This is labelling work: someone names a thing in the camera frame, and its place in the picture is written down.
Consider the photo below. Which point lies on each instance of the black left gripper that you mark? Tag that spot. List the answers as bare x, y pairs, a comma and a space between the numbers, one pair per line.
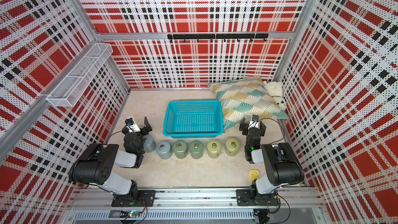
144, 130

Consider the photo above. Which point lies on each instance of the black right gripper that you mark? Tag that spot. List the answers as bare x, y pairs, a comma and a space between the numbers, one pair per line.
245, 126

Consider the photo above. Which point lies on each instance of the yellow tea canister back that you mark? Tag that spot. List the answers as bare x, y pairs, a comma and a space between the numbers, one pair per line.
232, 146

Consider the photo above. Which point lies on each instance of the yellow tea canister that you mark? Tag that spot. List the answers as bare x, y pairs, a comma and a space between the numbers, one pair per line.
214, 149
232, 146

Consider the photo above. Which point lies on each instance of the yellow tea canister front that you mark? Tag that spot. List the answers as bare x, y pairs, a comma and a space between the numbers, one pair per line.
214, 149

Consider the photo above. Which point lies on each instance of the green tea canister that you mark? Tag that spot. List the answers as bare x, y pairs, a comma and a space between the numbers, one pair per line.
196, 149
180, 149

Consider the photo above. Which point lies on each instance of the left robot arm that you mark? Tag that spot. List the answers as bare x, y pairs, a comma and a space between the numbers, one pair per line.
95, 167

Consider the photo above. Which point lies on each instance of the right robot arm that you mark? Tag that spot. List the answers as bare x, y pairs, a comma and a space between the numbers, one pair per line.
281, 165

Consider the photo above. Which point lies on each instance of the teal plastic basket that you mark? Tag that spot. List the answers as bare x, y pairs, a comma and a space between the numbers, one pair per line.
193, 119

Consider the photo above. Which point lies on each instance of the geometric fan pattern pillow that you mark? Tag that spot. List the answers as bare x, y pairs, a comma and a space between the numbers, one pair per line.
242, 98

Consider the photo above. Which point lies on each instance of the white plush toy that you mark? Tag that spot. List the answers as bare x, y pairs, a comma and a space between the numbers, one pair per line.
275, 90

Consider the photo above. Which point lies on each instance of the small yellow object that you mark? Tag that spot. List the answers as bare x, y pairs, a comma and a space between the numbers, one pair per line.
254, 174

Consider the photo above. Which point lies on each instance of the green circuit board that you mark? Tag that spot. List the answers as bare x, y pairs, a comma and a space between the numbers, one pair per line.
129, 214

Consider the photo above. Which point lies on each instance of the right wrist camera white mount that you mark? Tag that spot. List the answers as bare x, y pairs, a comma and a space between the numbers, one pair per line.
255, 122

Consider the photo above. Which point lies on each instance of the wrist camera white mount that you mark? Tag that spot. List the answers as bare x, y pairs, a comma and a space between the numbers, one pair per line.
131, 125
255, 122

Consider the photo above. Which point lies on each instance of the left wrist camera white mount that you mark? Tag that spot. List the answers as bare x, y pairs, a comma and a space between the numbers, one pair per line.
131, 125

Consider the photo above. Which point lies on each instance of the white wire mesh shelf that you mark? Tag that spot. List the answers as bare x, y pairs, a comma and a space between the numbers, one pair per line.
68, 92

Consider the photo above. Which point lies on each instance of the black wall hook rail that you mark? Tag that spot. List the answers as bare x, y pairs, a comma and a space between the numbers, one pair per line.
250, 36

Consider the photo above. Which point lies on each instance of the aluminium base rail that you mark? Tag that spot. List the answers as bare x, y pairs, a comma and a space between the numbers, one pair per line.
297, 205

